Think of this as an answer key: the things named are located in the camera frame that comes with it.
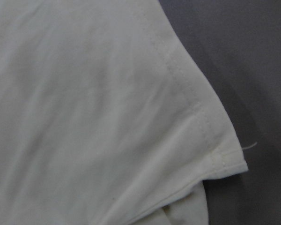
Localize cream long-sleeve printed shirt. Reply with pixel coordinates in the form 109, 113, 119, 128
0, 0, 248, 225

